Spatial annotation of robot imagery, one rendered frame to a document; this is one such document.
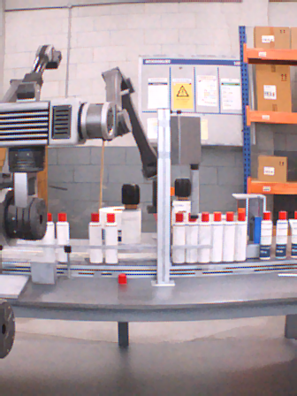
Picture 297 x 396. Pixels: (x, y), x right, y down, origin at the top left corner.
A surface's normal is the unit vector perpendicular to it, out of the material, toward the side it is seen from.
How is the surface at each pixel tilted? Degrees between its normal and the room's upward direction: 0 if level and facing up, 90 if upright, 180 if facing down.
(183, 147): 90
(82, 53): 90
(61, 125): 90
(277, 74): 89
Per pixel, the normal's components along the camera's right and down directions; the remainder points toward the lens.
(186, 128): 0.83, 0.06
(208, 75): -0.18, 0.11
